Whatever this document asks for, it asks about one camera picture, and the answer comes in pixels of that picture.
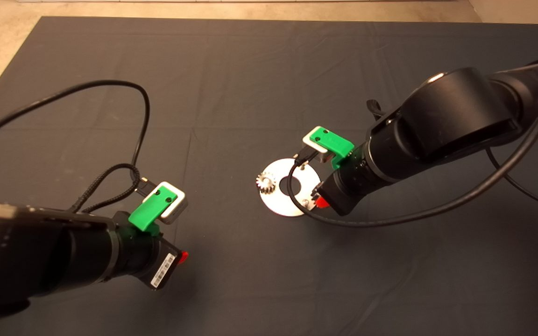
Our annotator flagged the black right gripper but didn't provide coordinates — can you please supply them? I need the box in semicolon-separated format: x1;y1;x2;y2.
311;156;382;216

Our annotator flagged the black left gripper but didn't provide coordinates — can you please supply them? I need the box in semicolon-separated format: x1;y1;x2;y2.
110;211;189;291

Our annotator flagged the steel planetary gear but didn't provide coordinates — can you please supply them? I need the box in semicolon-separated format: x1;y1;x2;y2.
255;171;277;194

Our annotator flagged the round metal carrier plate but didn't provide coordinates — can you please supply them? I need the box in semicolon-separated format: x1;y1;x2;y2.
258;158;321;217

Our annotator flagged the dark grey table cloth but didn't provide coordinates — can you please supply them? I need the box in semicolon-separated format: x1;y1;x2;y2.
0;17;538;336

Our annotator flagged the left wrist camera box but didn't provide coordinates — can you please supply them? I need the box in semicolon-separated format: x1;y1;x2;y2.
143;181;189;225

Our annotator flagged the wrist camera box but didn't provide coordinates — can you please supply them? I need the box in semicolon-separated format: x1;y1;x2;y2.
302;130;333;162
143;181;189;225

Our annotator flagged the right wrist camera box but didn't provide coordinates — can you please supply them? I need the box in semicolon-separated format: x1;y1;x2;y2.
302;130;333;162

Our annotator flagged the green left camera mount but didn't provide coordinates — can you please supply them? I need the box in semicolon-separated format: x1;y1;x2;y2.
127;184;179;233

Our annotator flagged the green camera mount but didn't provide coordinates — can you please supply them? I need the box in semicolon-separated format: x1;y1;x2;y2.
127;184;179;233
308;126;355;170

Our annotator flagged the green right camera mount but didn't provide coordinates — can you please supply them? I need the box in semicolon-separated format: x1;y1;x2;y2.
308;126;355;170

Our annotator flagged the short braided black cable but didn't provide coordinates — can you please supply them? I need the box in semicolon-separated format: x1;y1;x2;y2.
68;163;147;213

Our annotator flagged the black left camera cable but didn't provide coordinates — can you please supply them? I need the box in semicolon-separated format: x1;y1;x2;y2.
0;80;152;185

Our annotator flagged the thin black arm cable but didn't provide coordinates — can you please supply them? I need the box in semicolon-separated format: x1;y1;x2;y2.
486;147;538;214

